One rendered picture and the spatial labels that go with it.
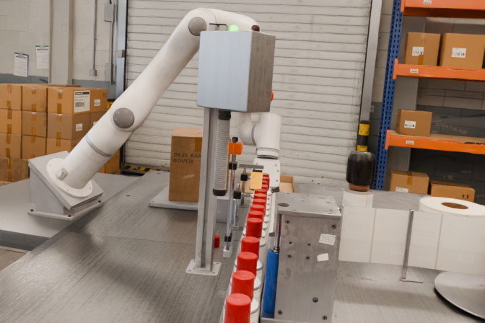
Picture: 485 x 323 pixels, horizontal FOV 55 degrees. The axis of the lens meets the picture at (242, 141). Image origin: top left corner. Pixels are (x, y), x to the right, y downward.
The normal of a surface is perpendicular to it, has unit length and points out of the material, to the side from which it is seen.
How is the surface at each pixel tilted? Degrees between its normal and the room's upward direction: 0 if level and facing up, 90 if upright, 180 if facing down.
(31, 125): 90
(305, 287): 90
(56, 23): 90
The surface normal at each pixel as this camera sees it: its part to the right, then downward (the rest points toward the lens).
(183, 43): -0.43, 0.70
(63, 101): -0.18, 0.12
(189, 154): 0.08, 0.14
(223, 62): -0.64, 0.06
